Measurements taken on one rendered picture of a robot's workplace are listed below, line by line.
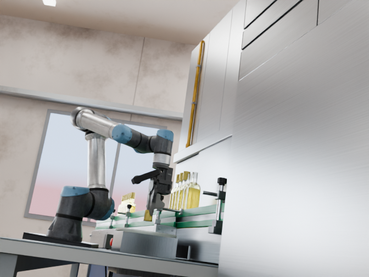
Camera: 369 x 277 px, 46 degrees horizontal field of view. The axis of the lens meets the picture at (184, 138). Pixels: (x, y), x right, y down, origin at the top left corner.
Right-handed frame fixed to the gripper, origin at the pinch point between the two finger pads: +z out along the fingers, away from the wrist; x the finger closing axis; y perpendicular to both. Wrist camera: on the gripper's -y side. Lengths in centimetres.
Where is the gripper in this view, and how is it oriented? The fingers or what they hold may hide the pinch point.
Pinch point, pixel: (149, 212)
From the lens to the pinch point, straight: 181.4
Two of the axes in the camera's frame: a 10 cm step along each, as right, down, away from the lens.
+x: -3.4, 2.0, 9.2
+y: 9.3, 2.1, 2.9
